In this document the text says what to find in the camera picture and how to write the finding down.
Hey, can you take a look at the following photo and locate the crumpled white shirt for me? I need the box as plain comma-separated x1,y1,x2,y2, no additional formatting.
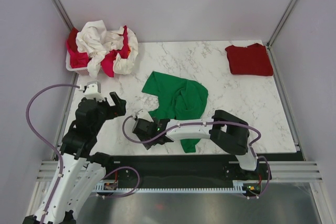
76,20,125,78
113,26,139,74

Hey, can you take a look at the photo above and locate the green t shirt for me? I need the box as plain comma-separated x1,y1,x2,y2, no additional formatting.
141,70,209,154

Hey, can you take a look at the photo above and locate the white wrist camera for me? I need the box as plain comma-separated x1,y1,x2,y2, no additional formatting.
133,109,153,122
84,81,101,93

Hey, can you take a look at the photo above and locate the crumpled red shirt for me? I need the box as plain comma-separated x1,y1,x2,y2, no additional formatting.
66,28,78,52

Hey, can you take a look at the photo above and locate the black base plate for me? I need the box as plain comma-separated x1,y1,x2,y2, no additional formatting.
107,154,271,188

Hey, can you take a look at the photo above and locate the white laundry basket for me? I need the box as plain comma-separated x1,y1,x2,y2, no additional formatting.
65,52,89,76

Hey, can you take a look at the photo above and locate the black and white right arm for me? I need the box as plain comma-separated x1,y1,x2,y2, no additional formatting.
132,110,259,179

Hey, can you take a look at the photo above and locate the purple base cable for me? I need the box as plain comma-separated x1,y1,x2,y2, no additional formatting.
96,166,142,200
243,155,272,200

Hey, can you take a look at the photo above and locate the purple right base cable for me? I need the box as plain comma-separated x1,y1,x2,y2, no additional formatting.
243,155,272,200

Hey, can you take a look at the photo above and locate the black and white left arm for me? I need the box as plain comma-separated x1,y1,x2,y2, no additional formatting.
23,92,127,223

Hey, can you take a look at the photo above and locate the right aluminium frame post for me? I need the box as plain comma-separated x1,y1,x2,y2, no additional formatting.
266,0,299,49

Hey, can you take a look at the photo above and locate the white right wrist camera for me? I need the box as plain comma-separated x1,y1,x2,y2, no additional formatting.
133,109,153,122

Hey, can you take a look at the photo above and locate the folded dark red t shirt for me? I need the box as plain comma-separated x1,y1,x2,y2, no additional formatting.
225,43,274,77

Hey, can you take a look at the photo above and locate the white slotted cable duct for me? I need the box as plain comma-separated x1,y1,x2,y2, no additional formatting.
92,181,262,195

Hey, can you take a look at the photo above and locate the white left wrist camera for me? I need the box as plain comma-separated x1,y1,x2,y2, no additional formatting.
84,81,101,93

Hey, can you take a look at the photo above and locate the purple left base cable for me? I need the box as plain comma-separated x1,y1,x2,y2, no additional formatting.
96,166,142,200

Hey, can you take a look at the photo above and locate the crumpled pink shirt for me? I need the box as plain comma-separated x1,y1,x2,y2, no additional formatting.
67,27,124,77

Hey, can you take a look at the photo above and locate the aluminium front rail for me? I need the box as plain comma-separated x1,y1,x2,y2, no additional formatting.
36,161,322,183

